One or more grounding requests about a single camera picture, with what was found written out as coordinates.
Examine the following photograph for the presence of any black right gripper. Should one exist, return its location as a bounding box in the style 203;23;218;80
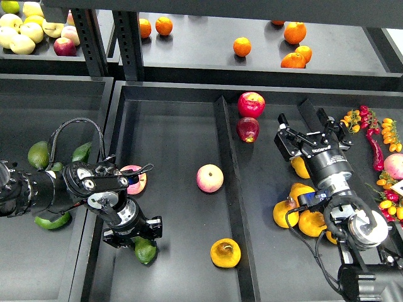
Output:
274;108;353;188

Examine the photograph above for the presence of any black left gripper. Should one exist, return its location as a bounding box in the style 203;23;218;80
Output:
102;198;163;249

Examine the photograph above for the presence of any green avocado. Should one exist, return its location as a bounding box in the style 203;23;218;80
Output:
34;212;71;230
50;162;64;172
134;237;157;264
27;141;49;169

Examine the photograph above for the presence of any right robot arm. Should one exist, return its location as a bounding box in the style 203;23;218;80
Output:
275;108;402;301

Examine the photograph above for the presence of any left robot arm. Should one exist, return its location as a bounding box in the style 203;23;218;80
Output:
1;118;162;248

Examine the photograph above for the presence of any yellow pear with stem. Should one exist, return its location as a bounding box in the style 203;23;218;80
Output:
290;157;310;179

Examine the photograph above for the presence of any green avocado bottom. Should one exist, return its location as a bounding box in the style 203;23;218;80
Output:
34;212;71;230

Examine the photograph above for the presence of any dark avocado top right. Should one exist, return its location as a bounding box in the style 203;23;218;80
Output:
71;142;92;163

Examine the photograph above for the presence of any pink apple left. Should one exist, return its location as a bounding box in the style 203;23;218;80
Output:
120;165;147;195

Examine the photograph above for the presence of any orange cherry tomato bunch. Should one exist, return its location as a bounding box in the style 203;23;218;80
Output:
340;109;361;133

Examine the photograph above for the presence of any red cherry tomato bunch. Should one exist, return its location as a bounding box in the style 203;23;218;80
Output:
359;105;381;134

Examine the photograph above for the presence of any dark red apple lower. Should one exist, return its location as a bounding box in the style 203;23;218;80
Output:
236;117;260;143

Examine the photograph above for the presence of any red chili pepper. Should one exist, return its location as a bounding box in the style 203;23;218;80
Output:
366;128;384;172

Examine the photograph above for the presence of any red apple upper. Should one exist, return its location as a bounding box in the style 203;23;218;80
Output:
237;92;266;119

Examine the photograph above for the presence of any orange tomato bunch right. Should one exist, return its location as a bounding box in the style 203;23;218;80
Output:
381;118;402;152

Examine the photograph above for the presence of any orange on shelf front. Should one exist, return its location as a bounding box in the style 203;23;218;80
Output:
280;52;306;69

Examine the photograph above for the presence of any orange on shelf right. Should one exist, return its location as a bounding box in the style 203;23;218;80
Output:
295;45;312;64

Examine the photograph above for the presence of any pink peach right edge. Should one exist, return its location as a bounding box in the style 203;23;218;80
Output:
384;154;403;180

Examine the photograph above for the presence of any pink apple centre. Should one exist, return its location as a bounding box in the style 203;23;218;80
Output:
196;164;224;193

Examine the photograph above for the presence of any white price label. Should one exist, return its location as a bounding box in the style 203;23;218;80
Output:
391;180;403;196

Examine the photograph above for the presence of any large orange on shelf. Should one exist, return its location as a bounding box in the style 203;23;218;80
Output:
283;21;307;45

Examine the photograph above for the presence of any mixed cherry tomatoes lower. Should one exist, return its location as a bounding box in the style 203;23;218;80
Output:
366;170;402;225

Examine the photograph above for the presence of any orange on shelf centre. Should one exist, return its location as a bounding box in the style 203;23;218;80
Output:
233;37;252;57

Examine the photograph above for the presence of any orange on shelf back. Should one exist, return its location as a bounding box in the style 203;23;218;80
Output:
271;20;285;26

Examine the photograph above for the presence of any black bin divider left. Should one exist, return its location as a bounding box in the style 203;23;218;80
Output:
213;96;261;301

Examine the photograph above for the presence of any red apple on shelf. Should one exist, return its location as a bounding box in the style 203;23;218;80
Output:
54;37;77;57

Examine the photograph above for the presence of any orange on shelf left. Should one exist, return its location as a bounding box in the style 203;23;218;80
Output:
139;18;152;39

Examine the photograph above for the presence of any black shelf upright right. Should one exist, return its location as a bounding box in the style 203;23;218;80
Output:
112;11;145;82

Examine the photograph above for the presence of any black shelf upright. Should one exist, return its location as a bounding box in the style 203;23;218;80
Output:
71;8;108;77
112;11;145;82

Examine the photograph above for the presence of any black shelf upright left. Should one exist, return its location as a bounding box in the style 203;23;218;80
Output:
71;8;108;77

